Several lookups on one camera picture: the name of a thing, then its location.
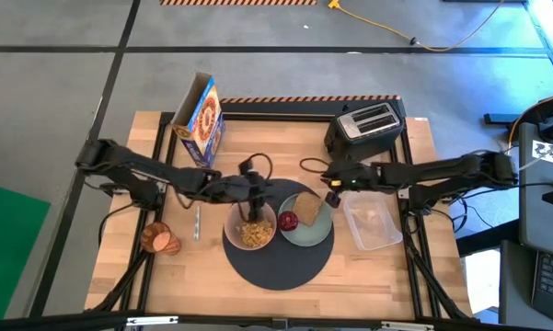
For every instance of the black aluminium table frame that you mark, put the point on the black aluminium table frame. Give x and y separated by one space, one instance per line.
276 110

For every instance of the pink plastic bowl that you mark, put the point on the pink plastic bowl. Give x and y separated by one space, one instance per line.
232 230

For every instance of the family size cereal box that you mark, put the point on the family size cereal box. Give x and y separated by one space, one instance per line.
202 124

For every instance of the metal spoon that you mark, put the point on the metal spoon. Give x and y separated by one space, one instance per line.
196 223

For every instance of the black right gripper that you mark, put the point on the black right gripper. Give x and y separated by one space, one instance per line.
359 177

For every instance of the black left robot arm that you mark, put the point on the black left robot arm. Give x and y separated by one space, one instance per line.
165 172

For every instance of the orange drinking glass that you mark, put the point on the orange drinking glass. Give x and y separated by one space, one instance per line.
161 239

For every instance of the black toaster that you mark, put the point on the black toaster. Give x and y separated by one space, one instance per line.
365 131

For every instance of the brown toast slice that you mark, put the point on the brown toast slice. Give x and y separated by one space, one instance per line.
308 209

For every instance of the white printed paper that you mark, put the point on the white printed paper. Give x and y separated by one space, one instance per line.
552 154

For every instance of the grey desk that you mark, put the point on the grey desk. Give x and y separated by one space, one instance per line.
543 207

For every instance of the cereal flakes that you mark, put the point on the cereal flakes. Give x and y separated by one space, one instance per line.
255 234

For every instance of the black round woven placemat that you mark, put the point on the black round woven placemat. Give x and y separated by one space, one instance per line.
276 266

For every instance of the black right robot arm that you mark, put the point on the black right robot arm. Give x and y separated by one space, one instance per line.
423 172

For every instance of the pale green plate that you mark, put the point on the pale green plate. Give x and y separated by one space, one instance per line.
310 234

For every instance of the clear plastic container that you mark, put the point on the clear plastic container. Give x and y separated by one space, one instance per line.
372 220

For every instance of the green floor mat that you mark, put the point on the green floor mat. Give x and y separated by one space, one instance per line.
4 248

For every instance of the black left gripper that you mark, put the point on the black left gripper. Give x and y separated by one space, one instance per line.
239 186

